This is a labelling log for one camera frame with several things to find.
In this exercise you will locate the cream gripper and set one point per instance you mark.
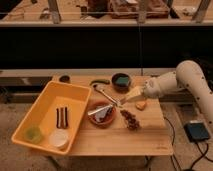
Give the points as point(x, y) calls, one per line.
point(137, 93)

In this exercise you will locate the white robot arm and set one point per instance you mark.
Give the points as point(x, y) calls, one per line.
point(187, 75)

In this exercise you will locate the small dark round cup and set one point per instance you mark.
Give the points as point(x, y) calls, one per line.
point(65, 79)

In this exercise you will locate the white plastic cup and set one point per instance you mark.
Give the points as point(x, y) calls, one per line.
point(59, 138)

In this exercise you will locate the orange toy piece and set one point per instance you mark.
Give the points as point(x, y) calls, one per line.
point(141, 105)

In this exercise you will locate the dark pan with teal sponge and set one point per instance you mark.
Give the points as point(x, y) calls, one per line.
point(121, 82)

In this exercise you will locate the brown grape bunch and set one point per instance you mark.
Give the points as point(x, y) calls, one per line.
point(131, 122)

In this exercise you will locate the dark green cucumber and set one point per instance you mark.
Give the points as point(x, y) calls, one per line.
point(102, 81)

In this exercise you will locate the orange bowl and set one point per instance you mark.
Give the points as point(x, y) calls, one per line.
point(107, 120)

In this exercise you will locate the grey crumpled cloth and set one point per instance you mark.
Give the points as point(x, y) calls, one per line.
point(99, 117)

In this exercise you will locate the black power box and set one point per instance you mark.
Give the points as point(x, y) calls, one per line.
point(196, 131)

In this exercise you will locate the dark brown striped block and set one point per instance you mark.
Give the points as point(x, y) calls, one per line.
point(62, 118)

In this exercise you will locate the yellow plastic bin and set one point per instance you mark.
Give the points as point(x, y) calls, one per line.
point(43, 113)

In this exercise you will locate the wooden shelf with clutter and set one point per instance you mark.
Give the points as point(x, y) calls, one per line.
point(106, 12)

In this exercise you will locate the silver spatula with handle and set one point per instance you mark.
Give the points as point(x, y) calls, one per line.
point(100, 89)

